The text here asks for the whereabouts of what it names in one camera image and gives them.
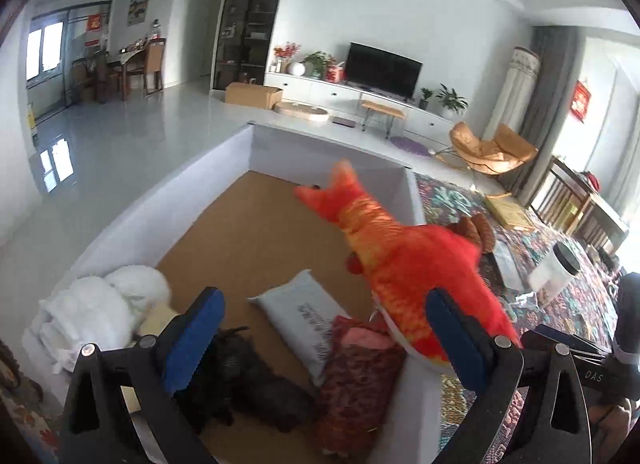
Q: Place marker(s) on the red door decoration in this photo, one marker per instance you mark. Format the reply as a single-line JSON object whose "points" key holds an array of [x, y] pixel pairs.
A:
{"points": [[95, 26]]}

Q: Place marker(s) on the red gift box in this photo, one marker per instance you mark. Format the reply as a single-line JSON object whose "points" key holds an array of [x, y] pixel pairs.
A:
{"points": [[335, 73]]}

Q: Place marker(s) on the white fluffy cloth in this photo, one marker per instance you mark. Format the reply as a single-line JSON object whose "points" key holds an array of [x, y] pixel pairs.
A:
{"points": [[85, 309]]}

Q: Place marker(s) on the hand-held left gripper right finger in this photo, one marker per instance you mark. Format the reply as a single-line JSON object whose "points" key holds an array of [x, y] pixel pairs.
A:
{"points": [[455, 339]]}

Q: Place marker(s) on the green leafy plant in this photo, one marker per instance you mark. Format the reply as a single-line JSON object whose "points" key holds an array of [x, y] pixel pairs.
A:
{"points": [[317, 61]]}

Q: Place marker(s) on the grey floor mat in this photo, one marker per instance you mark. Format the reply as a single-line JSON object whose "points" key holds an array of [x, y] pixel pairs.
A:
{"points": [[345, 121]]}

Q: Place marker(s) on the white wet wipes packet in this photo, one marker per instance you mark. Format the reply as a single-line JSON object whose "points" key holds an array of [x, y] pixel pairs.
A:
{"points": [[295, 309]]}

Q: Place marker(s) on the red cloth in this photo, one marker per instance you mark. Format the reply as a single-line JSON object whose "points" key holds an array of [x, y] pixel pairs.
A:
{"points": [[592, 180]]}

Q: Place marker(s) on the wooden dining table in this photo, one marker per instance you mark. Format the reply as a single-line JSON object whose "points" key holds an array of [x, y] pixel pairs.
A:
{"points": [[132, 56]]}

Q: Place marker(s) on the flat yellow box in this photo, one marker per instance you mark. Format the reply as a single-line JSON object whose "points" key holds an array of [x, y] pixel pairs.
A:
{"points": [[510, 211]]}

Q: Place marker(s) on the standing air conditioner with cover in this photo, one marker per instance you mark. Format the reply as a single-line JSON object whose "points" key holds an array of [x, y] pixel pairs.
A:
{"points": [[515, 89]]}

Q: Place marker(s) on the brown cardboard box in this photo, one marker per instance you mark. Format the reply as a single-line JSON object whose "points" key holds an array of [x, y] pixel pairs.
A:
{"points": [[252, 95]]}

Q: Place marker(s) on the red mesh bag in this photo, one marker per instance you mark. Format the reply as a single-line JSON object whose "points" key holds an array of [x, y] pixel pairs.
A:
{"points": [[350, 384]]}

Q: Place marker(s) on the wooden bench with metal legs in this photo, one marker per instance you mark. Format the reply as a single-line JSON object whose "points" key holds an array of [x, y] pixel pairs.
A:
{"points": [[382, 109]]}

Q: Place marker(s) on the round white vase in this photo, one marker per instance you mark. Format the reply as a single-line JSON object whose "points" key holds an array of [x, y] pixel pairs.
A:
{"points": [[297, 69]]}

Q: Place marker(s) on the orange fish plush toy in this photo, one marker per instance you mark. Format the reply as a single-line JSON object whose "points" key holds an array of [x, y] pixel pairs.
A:
{"points": [[400, 264]]}

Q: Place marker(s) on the red flower arrangement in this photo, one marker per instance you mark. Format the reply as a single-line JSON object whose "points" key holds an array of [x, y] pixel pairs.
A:
{"points": [[286, 51]]}

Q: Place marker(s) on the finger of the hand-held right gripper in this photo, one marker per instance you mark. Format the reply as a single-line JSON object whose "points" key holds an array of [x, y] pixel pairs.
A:
{"points": [[560, 341]]}

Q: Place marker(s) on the person's right hand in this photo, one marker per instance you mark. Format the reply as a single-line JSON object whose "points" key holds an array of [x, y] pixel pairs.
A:
{"points": [[617, 424]]}

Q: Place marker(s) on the black flat television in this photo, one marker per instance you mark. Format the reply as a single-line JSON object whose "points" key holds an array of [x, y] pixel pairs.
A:
{"points": [[382, 69]]}

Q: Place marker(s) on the red wall hanging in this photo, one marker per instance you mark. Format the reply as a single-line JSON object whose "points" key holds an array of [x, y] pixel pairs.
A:
{"points": [[580, 100]]}

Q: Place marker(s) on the round wooden cat scratcher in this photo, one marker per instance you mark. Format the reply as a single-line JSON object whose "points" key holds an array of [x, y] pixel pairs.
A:
{"points": [[300, 111]]}

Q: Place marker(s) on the wooden dining chair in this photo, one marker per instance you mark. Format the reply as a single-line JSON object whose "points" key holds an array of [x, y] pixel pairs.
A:
{"points": [[155, 61]]}

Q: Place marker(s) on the framed wall picture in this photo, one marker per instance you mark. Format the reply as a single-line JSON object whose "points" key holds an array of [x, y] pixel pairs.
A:
{"points": [[139, 5]]}

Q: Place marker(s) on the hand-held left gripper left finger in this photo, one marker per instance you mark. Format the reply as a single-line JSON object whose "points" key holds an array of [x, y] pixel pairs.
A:
{"points": [[192, 339]]}

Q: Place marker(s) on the brown plush toy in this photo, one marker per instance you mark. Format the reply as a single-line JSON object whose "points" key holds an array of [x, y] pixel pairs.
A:
{"points": [[472, 231]]}

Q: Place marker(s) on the black glass display cabinet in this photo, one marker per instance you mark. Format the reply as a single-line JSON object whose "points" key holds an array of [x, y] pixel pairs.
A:
{"points": [[250, 19]]}

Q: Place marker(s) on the colourful woven patterned blanket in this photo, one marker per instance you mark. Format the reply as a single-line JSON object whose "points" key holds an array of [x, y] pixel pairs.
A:
{"points": [[550, 314]]}

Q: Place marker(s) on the round purple rug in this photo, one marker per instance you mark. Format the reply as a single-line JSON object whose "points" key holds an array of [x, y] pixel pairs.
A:
{"points": [[410, 146]]}

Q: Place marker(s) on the large green potted plant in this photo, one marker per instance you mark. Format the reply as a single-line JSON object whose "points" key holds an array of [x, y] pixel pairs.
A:
{"points": [[452, 99]]}

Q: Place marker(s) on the glass sliding door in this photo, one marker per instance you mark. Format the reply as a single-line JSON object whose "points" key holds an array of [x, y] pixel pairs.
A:
{"points": [[47, 59]]}

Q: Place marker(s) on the small green potted plant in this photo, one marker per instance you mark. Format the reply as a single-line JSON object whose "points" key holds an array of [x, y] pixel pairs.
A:
{"points": [[426, 96]]}

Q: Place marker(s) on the white cardboard storage box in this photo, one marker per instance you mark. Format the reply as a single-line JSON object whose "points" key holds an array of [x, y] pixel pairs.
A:
{"points": [[240, 234]]}

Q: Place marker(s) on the orange lounge chair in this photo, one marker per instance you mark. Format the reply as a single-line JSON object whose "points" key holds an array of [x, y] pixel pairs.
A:
{"points": [[490, 149]]}

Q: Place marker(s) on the grey curtain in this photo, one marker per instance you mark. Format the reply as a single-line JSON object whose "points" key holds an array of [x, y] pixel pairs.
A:
{"points": [[550, 104]]}

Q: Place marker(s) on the clear jar with black lid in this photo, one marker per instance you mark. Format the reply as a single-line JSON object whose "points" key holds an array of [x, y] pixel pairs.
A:
{"points": [[555, 269]]}

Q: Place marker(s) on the white television cabinet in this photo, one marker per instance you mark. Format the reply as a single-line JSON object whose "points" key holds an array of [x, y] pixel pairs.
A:
{"points": [[325, 91]]}

